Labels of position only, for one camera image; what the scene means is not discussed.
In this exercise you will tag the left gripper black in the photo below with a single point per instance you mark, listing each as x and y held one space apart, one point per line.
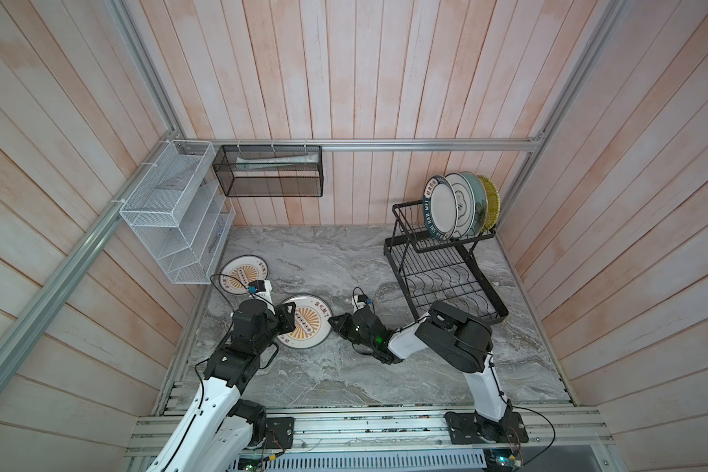
287 321

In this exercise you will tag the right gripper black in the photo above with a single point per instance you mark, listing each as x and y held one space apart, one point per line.
340 328

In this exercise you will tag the orange sunburst plate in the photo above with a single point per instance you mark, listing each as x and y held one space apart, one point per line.
311 322
236 275

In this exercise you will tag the white plate green lettered rim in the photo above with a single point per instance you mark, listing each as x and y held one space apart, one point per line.
439 208

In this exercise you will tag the white plate dark rim characters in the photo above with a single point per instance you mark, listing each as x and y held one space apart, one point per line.
465 203

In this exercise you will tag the mint green flower plate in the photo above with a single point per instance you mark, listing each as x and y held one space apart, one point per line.
480 203

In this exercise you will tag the yellow woven round plate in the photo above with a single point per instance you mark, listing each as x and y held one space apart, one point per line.
493 202

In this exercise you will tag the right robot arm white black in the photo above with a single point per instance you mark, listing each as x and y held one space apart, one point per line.
460 339

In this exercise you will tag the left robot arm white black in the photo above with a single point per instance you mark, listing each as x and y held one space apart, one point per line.
219 424

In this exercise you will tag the black two-tier dish rack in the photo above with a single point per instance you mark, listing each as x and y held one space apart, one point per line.
429 270

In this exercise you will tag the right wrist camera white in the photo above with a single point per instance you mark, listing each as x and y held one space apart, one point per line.
361 301

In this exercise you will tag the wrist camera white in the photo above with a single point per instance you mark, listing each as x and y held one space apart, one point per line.
361 301
260 289

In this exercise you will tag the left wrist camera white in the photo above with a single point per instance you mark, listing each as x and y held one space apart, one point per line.
260 289

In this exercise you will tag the aluminium mounting rail base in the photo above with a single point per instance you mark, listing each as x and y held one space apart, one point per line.
552 437

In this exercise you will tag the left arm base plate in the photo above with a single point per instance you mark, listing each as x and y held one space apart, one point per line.
274 432

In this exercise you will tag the white wire mesh shelf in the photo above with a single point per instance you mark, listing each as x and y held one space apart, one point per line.
180 214

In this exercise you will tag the black mesh wall basket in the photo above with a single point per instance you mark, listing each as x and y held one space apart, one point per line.
270 171

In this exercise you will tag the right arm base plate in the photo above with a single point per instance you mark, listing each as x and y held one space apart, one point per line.
471 428

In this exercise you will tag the horizontal aluminium frame bar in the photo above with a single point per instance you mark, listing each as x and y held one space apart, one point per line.
471 144

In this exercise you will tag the left aluminium frame bar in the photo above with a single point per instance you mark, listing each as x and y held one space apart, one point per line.
26 331

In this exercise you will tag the right aluminium frame post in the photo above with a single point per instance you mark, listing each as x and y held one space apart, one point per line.
608 21

